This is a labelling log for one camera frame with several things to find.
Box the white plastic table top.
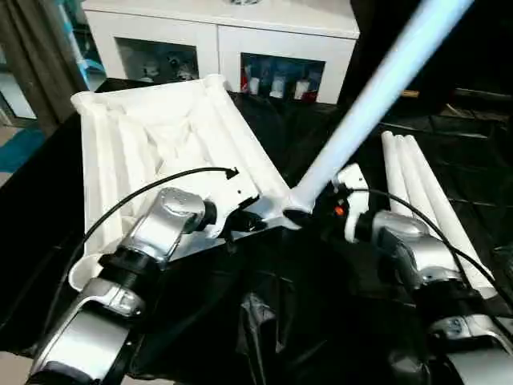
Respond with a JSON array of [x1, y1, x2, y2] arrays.
[[67, 74, 317, 294]]

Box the black plastic mat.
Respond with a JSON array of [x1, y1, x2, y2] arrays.
[[0, 78, 513, 385]]

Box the white cabinet with glass doors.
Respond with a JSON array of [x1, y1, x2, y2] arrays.
[[82, 0, 361, 106]]

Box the blue floor mat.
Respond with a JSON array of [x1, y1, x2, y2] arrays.
[[0, 128, 47, 173]]

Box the teal plastic stool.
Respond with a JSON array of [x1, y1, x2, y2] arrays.
[[63, 7, 107, 77]]

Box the grey curtain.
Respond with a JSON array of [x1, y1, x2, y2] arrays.
[[0, 0, 91, 136]]

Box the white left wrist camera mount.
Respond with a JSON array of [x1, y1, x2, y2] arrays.
[[208, 166, 261, 240]]

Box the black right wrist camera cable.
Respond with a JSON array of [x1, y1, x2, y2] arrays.
[[346, 186, 496, 282]]

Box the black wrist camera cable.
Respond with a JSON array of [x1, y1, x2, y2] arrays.
[[346, 186, 496, 282], [51, 166, 240, 322]]

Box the black left wrist camera cable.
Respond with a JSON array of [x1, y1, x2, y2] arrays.
[[51, 166, 240, 322]]

